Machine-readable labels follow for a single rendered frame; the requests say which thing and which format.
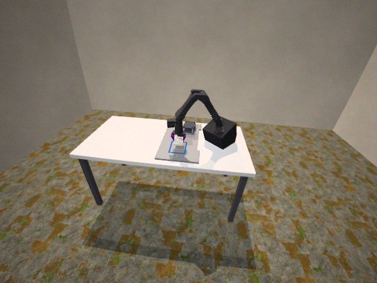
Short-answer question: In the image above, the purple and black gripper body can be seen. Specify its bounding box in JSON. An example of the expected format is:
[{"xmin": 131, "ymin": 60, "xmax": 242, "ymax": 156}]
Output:
[{"xmin": 171, "ymin": 128, "xmax": 186, "ymax": 137}]

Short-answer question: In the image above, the white well plate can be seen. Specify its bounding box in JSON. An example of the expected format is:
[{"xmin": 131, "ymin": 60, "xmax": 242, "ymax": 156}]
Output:
[{"xmin": 173, "ymin": 136, "xmax": 183, "ymax": 146}]

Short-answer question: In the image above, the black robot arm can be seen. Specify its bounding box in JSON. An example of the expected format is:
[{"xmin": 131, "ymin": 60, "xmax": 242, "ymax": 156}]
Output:
[{"xmin": 167, "ymin": 89, "xmax": 224, "ymax": 134}]

